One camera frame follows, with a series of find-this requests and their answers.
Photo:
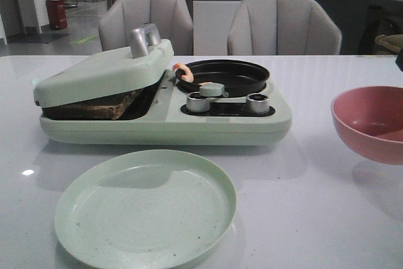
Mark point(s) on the left grey upholstered chair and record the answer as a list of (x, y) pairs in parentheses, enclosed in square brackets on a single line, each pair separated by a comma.
[(171, 17)]

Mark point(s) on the mint green round plate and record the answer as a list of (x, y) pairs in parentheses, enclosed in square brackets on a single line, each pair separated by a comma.
[(148, 209)]

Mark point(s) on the beige cushion at right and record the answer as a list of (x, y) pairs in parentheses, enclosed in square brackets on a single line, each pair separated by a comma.
[(389, 44)]

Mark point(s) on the left silver control knob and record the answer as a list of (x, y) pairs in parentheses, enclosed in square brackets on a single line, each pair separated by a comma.
[(196, 103)]

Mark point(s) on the silver control knob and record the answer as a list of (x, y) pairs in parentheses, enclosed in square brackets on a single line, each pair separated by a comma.
[(257, 104), (196, 103)]

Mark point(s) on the black round frying pan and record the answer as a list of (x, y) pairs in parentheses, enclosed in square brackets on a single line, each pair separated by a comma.
[(239, 78)]

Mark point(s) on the right silver control knob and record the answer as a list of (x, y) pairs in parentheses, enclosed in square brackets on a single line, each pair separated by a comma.
[(257, 104)]

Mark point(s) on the mint green breakfast maker base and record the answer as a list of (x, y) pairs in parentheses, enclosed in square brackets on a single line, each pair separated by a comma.
[(166, 124)]

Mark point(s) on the dark grey counter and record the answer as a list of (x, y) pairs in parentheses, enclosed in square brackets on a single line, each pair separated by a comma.
[(362, 20)]

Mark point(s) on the mint green sandwich maker lid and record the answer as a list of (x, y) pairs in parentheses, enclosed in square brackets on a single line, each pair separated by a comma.
[(104, 74)]

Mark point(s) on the white cabinet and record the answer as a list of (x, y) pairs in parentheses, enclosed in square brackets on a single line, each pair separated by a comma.
[(212, 20)]

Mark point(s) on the right grey upholstered chair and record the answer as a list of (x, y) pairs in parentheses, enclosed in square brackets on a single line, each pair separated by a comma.
[(283, 27)]

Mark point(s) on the pink bowl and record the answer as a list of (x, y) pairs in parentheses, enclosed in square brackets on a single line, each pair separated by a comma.
[(369, 121)]

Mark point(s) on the pink shrimp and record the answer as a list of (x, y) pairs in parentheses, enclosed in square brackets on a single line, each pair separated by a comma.
[(187, 75)]

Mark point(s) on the grey upholstered chair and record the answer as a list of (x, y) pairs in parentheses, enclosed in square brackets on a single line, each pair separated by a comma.
[(283, 27), (171, 17)]

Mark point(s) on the red trash bin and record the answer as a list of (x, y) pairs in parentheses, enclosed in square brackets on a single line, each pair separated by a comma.
[(56, 14)]

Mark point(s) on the mint green pan handle knob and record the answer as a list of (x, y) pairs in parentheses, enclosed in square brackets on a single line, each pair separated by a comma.
[(211, 90)]

